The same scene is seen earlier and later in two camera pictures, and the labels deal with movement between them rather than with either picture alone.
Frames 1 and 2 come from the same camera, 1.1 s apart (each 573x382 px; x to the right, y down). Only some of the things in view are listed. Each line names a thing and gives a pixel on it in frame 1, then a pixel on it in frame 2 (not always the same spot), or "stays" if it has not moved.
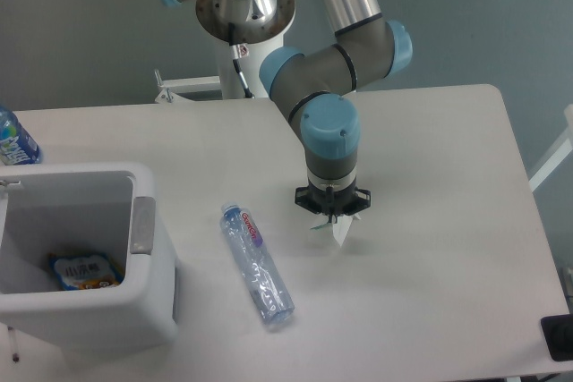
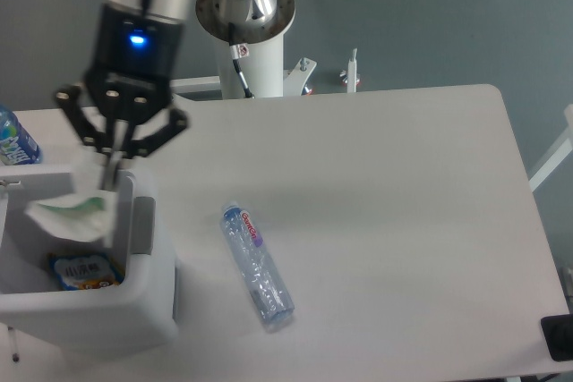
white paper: (340, 226) -> (88, 216)
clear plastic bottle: (257, 264) stays
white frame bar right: (560, 155) stays
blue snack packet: (81, 271) stays
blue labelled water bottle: (17, 146) stays
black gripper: (333, 203) -> (131, 80)
